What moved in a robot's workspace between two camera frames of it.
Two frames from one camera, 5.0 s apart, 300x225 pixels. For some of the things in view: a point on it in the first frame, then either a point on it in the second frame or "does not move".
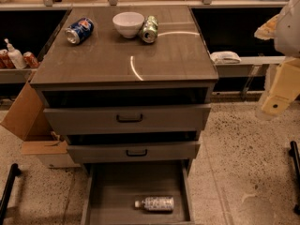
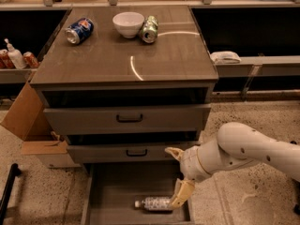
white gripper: (289, 32) -> (189, 163)
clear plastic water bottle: (156, 203) does not move
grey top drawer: (89, 120) does not move
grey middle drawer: (134, 152) does not move
